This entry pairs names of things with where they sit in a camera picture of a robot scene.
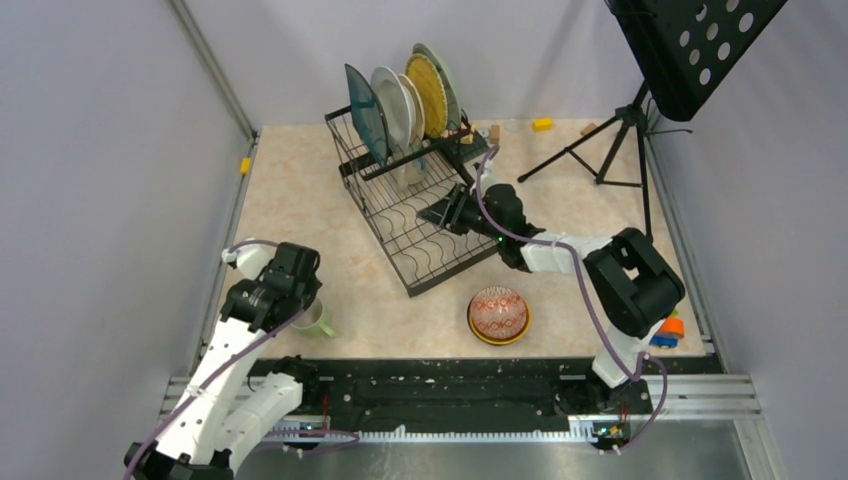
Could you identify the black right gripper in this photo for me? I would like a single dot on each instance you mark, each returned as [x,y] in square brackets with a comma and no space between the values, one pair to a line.
[448,213]

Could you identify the black wire dish rack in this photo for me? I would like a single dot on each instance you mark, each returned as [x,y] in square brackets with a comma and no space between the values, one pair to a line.
[422,254]

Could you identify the light green flower plate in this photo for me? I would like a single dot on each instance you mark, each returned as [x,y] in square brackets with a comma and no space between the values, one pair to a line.
[454,120]

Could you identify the white plate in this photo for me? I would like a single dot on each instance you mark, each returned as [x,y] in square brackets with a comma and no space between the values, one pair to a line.
[397,107]

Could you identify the dark teal square plate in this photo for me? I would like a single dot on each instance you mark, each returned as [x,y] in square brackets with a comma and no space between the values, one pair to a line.
[367,115]

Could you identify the cream floral plate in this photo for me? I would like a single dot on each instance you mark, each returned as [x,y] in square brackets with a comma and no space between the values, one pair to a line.
[415,108]

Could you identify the yellow bamboo pattern plate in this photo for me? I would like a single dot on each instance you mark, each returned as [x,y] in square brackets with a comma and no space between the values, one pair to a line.
[425,77]

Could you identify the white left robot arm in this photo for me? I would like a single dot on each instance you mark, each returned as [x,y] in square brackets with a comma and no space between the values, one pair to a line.
[205,436]

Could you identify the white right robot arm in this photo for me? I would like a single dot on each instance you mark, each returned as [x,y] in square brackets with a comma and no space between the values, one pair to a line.
[635,285]

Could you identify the small wooden block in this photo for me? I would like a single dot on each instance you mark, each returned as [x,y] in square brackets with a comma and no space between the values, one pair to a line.
[495,135]

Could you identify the clear round lid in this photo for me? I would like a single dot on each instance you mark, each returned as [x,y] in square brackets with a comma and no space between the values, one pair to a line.
[513,125]

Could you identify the red patterned bowl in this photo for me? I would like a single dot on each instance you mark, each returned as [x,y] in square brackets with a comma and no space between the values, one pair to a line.
[498,311]

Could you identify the yellow lego block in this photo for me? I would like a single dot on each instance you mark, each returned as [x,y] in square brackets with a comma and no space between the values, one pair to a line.
[542,124]

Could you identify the yellow bowl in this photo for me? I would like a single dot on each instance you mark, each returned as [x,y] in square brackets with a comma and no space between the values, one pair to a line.
[495,341]

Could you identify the brown wooden block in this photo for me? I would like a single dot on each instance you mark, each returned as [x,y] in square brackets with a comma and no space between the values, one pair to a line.
[588,129]

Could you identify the green white mug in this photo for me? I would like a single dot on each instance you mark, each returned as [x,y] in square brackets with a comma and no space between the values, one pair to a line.
[316,321]

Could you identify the blue toy car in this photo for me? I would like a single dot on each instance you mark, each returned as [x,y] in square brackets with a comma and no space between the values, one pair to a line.
[665,342]

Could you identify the black music stand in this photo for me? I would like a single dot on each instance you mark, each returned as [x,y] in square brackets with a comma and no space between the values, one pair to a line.
[684,50]

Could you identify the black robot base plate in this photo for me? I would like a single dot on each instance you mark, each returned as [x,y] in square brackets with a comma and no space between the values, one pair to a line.
[456,396]

